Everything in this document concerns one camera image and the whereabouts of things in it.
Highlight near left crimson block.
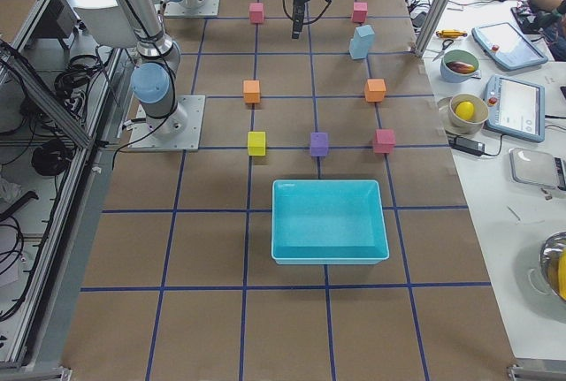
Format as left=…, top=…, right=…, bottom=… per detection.
left=249, top=2, right=264, bottom=25

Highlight light blue block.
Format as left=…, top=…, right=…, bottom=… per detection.
left=348, top=41, right=371, bottom=60
left=351, top=25, right=375, bottom=47

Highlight blue bowl with fruit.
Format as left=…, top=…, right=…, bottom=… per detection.
left=440, top=50, right=479, bottom=83

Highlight beige bowl with lemon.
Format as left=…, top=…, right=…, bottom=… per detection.
left=447, top=94, right=489, bottom=134

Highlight right pink block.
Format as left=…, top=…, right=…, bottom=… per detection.
left=372, top=129, right=396, bottom=154

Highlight pink block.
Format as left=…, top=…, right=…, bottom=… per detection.
left=372, top=129, right=396, bottom=154
left=351, top=1, right=368, bottom=24

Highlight yellow lemon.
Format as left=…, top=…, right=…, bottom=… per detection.
left=454, top=101, right=475, bottom=121

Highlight far orange block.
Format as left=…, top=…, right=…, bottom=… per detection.
left=364, top=79, right=386, bottom=103

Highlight black handled scissors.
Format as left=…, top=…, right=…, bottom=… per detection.
left=433, top=38, right=455, bottom=61

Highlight far left pink block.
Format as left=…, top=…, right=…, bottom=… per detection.
left=351, top=1, right=368, bottom=24

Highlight teal plastic tray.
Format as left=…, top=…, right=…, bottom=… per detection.
left=271, top=179, right=390, bottom=265

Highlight aluminium frame post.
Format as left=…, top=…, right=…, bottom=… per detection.
left=414, top=0, right=448, bottom=57

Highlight lower teach pendant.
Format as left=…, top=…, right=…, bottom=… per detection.
left=484, top=75, right=546, bottom=143

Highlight yellow block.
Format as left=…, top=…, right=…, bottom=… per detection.
left=247, top=131, right=267, bottom=156

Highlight grey lidded container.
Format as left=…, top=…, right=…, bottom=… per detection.
left=509, top=148, right=565, bottom=191

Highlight upper teach pendant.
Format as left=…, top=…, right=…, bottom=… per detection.
left=471, top=22, right=548, bottom=71

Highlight right purple block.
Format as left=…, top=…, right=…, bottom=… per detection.
left=310, top=132, right=329, bottom=157

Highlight gold metal tool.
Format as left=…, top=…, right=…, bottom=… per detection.
left=435, top=29, right=468, bottom=39

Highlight metal bowl with fruit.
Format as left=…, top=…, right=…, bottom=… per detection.
left=527, top=232, right=565, bottom=303

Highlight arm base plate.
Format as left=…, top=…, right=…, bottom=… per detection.
left=128, top=95, right=206, bottom=152
left=164, top=0, right=220, bottom=19

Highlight black power adapter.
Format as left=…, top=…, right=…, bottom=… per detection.
left=448, top=136, right=485, bottom=156

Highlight near orange block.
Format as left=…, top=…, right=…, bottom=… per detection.
left=242, top=80, right=261, bottom=104

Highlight orange block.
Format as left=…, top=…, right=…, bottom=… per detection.
left=364, top=79, right=386, bottom=103
left=242, top=80, right=261, bottom=104

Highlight teach pendant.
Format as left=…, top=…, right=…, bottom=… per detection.
left=471, top=22, right=548, bottom=71
left=484, top=75, right=546, bottom=143

